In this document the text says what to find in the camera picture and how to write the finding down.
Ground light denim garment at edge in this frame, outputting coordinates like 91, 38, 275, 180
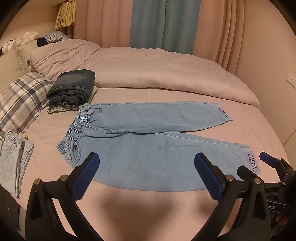
0, 130, 35, 199

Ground pink curtain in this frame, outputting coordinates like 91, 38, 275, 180
74, 0, 244, 73

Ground plaid pillow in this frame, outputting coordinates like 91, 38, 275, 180
1, 72, 53, 138

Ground blue curtain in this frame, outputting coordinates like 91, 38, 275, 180
129, 0, 201, 54

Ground light blue denim pants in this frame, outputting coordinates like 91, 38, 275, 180
57, 101, 260, 192

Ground white wall socket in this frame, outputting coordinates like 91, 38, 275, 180
287, 74, 296, 88

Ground folded pale green garment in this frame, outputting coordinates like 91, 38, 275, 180
46, 86, 98, 114

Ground pink duvet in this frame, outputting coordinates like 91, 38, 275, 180
30, 39, 260, 108

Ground white plush toy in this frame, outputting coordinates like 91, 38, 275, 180
1, 31, 39, 55

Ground folded dark denim jeans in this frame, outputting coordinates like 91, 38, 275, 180
46, 69, 95, 107

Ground cream pillow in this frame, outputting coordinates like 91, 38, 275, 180
16, 40, 38, 73

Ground striped blue pillow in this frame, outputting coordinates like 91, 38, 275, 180
37, 31, 68, 47

